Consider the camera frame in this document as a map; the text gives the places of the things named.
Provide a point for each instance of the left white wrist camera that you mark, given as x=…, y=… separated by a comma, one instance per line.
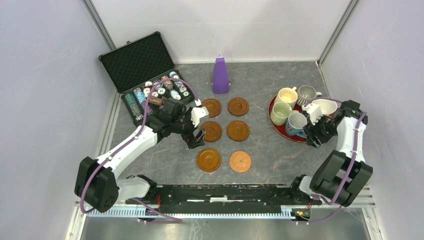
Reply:
x=198, y=113

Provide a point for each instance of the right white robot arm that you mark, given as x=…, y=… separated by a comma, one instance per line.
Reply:
x=344, y=173

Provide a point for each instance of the cream yellow mug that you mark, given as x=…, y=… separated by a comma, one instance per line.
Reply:
x=287, y=95

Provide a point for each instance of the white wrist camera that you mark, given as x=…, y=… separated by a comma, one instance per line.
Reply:
x=198, y=113
x=312, y=112

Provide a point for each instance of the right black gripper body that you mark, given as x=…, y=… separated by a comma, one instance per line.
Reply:
x=328, y=126

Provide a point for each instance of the grey striped mug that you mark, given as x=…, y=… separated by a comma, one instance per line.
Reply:
x=306, y=93

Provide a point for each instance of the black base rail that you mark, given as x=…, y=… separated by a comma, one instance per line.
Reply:
x=226, y=198

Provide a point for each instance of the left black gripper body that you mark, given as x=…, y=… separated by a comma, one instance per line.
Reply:
x=183, y=126

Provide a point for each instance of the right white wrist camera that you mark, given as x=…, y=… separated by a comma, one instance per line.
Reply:
x=312, y=112

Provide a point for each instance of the purple metronome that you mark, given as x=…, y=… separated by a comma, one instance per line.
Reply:
x=220, y=78

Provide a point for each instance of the white red-handled mug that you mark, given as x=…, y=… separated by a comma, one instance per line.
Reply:
x=328, y=107

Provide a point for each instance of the light green mug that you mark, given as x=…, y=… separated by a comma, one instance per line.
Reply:
x=280, y=113

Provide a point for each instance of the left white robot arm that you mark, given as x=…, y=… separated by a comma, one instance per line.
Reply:
x=97, y=182

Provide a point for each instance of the red round tray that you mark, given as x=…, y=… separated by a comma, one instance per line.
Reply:
x=281, y=129

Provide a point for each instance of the orange-brown wooden coaster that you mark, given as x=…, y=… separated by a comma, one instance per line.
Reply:
x=209, y=160

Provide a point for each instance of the blue white mug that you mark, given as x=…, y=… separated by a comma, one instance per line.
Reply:
x=295, y=125

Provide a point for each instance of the brown wooden coaster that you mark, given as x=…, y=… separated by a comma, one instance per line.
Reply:
x=238, y=106
x=213, y=131
x=238, y=130
x=213, y=106

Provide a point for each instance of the woven rattan coaster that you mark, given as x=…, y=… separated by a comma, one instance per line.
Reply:
x=240, y=161

